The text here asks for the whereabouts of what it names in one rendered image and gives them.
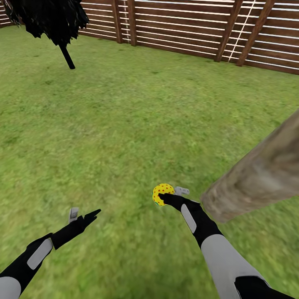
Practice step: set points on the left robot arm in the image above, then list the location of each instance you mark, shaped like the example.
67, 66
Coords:
16, 277

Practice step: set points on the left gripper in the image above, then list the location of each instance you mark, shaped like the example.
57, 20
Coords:
79, 225

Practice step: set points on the tree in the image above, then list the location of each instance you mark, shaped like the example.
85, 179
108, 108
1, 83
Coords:
58, 19
267, 174

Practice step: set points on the easter egg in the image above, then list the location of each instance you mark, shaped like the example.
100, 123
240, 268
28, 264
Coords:
162, 188

